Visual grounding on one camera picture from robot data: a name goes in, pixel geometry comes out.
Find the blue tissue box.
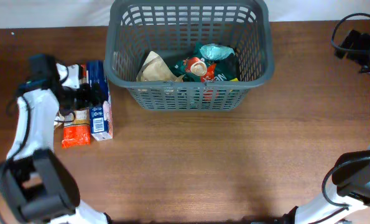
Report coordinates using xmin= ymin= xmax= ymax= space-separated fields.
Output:
xmin=86 ymin=60 xmax=113 ymax=141

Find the orange spaghetti pack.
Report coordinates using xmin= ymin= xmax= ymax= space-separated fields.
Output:
xmin=62 ymin=64 xmax=91 ymax=148

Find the brown and cream snack bag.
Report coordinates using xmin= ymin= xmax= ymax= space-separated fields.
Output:
xmin=54 ymin=110 xmax=65 ymax=129

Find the beige paper bag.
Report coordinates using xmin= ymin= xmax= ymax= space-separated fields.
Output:
xmin=136 ymin=51 xmax=184 ymax=82

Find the green Nescafe bag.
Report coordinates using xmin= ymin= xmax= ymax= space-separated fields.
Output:
xmin=169 ymin=43 xmax=238 ymax=83

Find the light teal tissue pack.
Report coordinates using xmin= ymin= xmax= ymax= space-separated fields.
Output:
xmin=200 ymin=44 xmax=235 ymax=61

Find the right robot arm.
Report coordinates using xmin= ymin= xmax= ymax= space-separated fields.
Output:
xmin=270 ymin=30 xmax=370 ymax=223

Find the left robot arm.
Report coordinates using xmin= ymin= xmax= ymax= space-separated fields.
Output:
xmin=0 ymin=54 xmax=112 ymax=223

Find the grey plastic basket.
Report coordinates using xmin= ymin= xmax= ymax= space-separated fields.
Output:
xmin=104 ymin=0 xmax=274 ymax=111

